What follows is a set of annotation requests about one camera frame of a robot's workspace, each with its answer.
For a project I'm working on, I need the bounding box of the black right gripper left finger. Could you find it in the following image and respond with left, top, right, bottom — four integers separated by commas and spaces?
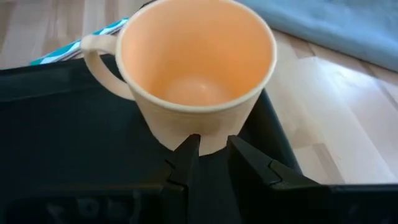
160, 133, 201, 224

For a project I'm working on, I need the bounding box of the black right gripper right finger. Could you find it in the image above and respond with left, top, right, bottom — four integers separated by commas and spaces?
226, 134, 322, 224

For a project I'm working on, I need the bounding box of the peach ceramic mug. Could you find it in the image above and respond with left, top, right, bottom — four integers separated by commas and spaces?
80, 0, 278, 157

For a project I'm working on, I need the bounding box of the grey cloth napkin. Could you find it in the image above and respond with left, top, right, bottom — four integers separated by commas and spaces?
238, 0, 398, 73

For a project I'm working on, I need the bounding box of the fork with teal patterned handle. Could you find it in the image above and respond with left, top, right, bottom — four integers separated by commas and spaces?
30, 17, 130, 67

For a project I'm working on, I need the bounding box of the black plastic serving tray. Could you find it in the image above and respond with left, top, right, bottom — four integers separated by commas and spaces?
0, 54, 303, 224

